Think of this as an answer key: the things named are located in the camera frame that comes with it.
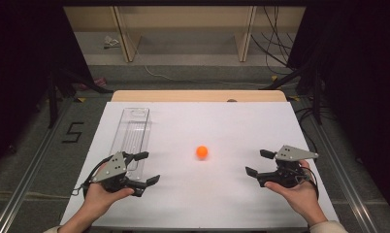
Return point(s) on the person's right hand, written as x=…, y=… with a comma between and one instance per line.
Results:
x=299, y=197

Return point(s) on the clear plastic tray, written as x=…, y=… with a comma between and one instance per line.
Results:
x=133, y=132

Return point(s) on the metal floor rail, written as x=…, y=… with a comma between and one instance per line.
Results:
x=348, y=181
x=28, y=174

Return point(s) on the yellow tape mark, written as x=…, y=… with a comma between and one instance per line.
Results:
x=293, y=98
x=274, y=78
x=81, y=99

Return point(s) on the white table mat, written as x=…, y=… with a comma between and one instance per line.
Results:
x=202, y=194

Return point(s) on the orange ball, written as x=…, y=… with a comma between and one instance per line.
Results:
x=202, y=151

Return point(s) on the black stand legs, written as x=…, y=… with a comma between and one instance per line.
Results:
x=70, y=81
x=299, y=77

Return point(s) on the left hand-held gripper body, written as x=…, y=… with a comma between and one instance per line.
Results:
x=113, y=168

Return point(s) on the wooden shelf unit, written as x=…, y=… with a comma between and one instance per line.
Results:
x=183, y=19

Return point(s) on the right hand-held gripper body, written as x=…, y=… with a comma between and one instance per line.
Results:
x=288, y=168

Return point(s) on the person's left hand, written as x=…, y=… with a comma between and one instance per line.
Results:
x=99, y=200

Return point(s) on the pink object on floor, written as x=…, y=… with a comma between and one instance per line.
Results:
x=98, y=81

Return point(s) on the dark curtain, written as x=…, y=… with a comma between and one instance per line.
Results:
x=25, y=64
x=361, y=81

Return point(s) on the crumpled grey wrapper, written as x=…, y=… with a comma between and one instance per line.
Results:
x=111, y=42

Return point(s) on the wooden table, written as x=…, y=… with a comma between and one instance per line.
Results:
x=196, y=95

